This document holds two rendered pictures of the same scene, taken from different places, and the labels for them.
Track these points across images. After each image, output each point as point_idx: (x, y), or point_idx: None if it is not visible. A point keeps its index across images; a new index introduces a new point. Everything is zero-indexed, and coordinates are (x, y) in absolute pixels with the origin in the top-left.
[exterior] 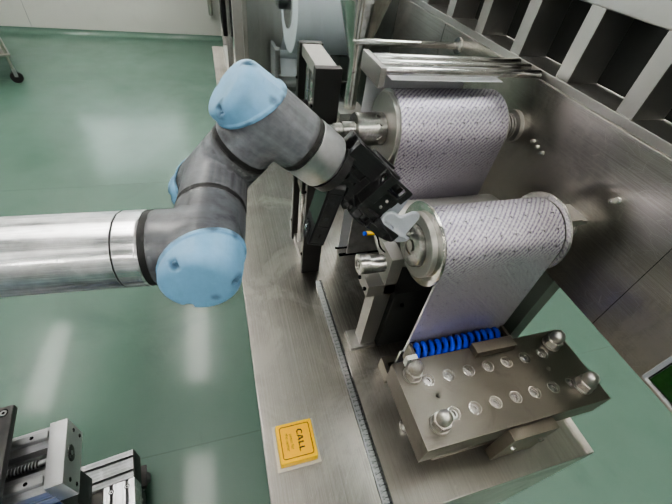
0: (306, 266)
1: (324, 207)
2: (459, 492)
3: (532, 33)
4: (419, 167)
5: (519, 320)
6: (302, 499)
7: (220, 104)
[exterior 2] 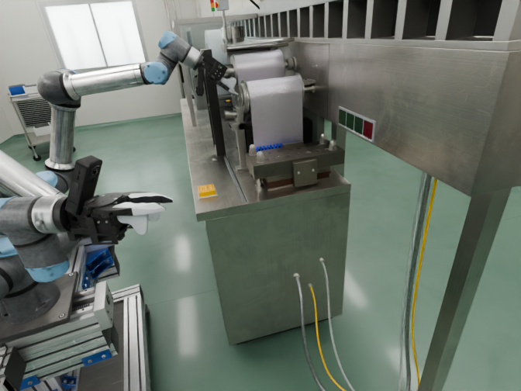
0: (219, 151)
1: (198, 76)
2: (278, 196)
3: (291, 27)
4: (250, 81)
5: None
6: (208, 202)
7: (160, 40)
